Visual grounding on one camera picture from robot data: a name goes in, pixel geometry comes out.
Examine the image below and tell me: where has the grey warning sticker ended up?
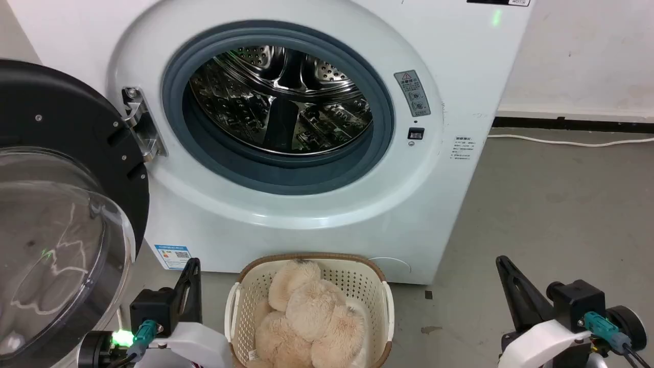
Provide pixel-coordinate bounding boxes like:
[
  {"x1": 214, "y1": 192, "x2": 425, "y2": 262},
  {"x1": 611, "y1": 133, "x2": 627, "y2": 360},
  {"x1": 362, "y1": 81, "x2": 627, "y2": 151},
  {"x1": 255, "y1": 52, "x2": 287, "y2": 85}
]
[{"x1": 393, "y1": 70, "x2": 431, "y2": 118}]

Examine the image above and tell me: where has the stainless steel perforated drum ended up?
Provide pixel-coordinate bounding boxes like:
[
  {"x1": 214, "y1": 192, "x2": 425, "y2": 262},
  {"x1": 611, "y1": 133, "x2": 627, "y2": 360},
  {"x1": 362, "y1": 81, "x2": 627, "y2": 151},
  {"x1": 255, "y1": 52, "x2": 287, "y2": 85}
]
[{"x1": 189, "y1": 45, "x2": 373, "y2": 156}]

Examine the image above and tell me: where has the black washer door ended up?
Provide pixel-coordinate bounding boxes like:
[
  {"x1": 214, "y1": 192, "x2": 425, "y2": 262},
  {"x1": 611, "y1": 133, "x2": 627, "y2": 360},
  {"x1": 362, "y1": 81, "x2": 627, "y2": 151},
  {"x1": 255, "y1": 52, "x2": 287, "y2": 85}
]
[{"x1": 0, "y1": 59, "x2": 150, "y2": 368}]

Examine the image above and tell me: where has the white text label sticker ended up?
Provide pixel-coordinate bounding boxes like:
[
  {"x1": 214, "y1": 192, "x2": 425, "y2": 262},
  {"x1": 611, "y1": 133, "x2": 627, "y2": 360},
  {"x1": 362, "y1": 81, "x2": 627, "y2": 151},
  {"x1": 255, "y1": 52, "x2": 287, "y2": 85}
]
[{"x1": 450, "y1": 135, "x2": 475, "y2": 162}]

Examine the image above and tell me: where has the blue energy label sticker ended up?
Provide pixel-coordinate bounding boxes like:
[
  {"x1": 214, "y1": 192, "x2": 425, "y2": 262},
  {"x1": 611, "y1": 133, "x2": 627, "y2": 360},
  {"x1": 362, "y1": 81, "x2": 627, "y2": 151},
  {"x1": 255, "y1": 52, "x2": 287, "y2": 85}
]
[{"x1": 154, "y1": 244, "x2": 193, "y2": 270}]

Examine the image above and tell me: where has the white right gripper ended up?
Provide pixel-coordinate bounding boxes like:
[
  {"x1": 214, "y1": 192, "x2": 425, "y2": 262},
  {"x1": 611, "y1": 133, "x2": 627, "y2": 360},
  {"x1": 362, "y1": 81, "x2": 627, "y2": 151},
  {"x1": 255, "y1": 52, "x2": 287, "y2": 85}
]
[{"x1": 496, "y1": 256, "x2": 594, "y2": 368}]

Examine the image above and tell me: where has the beige fluffy plush toy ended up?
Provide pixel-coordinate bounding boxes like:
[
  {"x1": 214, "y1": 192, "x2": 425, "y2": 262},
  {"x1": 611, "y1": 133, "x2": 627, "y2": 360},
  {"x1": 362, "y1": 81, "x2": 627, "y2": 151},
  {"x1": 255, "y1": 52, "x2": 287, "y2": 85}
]
[{"x1": 254, "y1": 260, "x2": 366, "y2": 368}]

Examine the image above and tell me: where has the white front-load washing machine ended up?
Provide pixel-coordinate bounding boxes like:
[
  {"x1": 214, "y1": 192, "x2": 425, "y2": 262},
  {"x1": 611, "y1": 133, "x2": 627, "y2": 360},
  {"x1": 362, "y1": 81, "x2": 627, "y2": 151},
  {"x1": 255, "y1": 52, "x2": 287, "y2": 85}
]
[{"x1": 8, "y1": 0, "x2": 534, "y2": 286}]

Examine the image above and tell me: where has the teal-plug camera cable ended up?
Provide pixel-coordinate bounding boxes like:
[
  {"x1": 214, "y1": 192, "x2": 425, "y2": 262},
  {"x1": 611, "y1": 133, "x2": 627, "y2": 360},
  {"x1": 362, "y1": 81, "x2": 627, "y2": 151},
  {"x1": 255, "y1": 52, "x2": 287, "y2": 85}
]
[
  {"x1": 584, "y1": 311, "x2": 654, "y2": 368},
  {"x1": 105, "y1": 319, "x2": 159, "y2": 368}
]

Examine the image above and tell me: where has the white floor cable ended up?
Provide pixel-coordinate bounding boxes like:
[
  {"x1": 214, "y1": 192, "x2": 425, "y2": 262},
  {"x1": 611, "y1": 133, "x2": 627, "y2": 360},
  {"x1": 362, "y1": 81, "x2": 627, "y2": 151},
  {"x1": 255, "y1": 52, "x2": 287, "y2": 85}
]
[{"x1": 487, "y1": 134, "x2": 654, "y2": 148}]

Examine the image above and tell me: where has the grey rubber door gasket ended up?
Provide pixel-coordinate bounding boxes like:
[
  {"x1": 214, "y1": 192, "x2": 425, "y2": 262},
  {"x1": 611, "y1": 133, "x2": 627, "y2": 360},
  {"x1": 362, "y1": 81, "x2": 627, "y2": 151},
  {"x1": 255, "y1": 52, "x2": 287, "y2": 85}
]
[{"x1": 162, "y1": 20, "x2": 395, "y2": 196}]

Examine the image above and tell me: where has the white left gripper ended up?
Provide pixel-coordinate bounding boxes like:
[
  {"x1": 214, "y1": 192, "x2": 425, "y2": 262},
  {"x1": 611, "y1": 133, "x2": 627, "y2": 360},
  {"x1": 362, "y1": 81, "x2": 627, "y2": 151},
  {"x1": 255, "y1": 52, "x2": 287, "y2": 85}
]
[{"x1": 134, "y1": 258, "x2": 233, "y2": 368}]

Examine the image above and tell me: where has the black baseboard strip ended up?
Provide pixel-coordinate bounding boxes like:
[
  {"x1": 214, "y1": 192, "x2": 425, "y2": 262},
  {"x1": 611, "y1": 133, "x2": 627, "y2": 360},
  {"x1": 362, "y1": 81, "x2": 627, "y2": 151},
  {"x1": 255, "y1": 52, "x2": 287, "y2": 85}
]
[{"x1": 493, "y1": 117, "x2": 654, "y2": 134}]

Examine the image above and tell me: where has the teal-plug left camera cable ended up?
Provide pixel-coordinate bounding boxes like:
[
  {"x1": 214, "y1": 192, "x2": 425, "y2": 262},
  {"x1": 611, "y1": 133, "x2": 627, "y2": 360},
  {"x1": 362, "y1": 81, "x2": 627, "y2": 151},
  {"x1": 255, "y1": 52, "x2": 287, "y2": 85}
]
[{"x1": 105, "y1": 319, "x2": 159, "y2": 368}]

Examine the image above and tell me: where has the teal-plug right camera cable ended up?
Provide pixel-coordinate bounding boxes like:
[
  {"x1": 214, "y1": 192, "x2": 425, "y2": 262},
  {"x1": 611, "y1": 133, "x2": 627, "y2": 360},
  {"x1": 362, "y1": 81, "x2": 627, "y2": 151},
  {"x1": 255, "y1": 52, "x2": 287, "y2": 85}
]
[{"x1": 584, "y1": 311, "x2": 654, "y2": 368}]

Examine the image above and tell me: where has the cream perforated laundry basket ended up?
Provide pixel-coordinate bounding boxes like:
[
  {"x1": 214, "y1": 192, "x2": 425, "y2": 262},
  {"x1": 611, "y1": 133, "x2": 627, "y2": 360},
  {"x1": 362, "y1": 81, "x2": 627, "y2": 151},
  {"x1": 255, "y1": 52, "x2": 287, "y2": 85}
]
[{"x1": 225, "y1": 253, "x2": 395, "y2": 368}]

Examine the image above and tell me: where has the metal door hinge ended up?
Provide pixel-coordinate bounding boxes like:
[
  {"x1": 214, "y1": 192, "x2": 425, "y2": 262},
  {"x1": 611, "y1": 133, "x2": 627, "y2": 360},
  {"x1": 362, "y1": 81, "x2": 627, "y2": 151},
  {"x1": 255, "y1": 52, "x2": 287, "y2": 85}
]
[{"x1": 122, "y1": 87, "x2": 168, "y2": 163}]

